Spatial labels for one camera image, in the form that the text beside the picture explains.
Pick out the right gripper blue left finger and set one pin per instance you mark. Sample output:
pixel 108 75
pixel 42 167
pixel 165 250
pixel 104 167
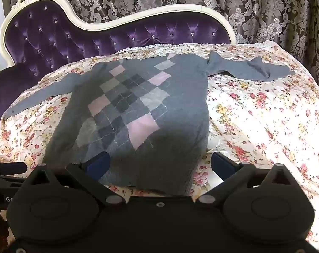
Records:
pixel 97 164

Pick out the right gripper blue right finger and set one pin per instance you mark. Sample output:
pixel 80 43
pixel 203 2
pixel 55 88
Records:
pixel 233 174

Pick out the grey argyle knit sweater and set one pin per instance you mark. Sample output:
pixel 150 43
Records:
pixel 150 115

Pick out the floral bed cover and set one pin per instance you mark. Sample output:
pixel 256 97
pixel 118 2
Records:
pixel 258 122

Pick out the purple tufted chaise sofa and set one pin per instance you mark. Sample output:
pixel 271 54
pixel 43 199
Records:
pixel 39 36

